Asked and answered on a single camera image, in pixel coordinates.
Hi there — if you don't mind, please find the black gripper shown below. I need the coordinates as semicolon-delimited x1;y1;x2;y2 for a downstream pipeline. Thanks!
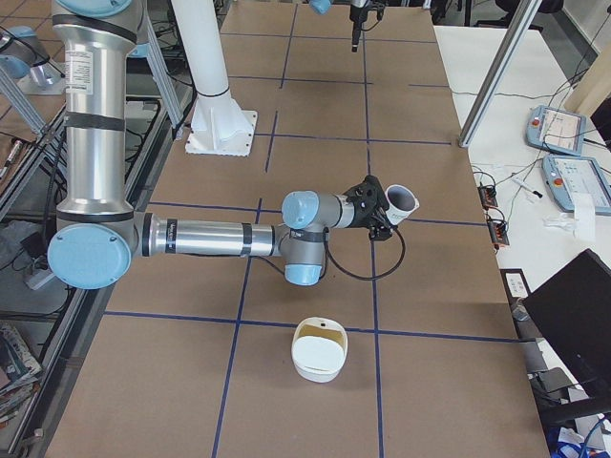
349;0;370;52
346;175;395;239

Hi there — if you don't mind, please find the white mug with lettering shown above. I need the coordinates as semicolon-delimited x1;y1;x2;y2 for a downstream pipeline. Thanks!
385;184;420;226

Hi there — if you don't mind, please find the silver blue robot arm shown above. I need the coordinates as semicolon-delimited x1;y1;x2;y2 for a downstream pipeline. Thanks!
47;1;399;289
308;0;372;52

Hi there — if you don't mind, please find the orange circuit board far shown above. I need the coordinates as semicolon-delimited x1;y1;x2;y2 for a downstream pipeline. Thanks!
477;184;498;210

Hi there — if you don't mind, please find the orange circuit board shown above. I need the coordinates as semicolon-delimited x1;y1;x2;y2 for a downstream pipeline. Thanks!
486;218;510;249
477;184;498;210

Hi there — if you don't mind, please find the orange circuit board near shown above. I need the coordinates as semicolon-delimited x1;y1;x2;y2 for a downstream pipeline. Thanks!
486;218;510;249

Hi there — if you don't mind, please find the cream white bin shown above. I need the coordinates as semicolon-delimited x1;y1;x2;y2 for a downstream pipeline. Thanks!
291;317;348;383

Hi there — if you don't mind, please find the black marker pen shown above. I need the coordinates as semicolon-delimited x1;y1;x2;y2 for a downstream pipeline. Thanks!
511;177;543;198

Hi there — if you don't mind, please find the far blue teach pendant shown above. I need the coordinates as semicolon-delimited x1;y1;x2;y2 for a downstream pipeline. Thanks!
525;105;586;156

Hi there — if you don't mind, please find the blue teach pendant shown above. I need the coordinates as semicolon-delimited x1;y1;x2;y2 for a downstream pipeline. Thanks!
525;105;586;156
542;154;610;216

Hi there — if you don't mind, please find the near blue teach pendant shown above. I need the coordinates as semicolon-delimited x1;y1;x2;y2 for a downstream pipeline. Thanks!
542;154;610;216

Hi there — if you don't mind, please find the black laptop computer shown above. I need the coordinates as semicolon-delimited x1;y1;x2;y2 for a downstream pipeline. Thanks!
523;249;610;397

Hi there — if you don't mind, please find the stack of books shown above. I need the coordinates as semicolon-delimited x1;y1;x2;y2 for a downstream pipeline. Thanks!
1;323;42;427

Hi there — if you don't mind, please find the aluminium frame post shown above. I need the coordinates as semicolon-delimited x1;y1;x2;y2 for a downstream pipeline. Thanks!
458;0;542;148

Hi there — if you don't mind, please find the white camera mast pedestal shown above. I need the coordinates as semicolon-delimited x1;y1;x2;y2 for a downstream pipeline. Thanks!
172;0;258;156

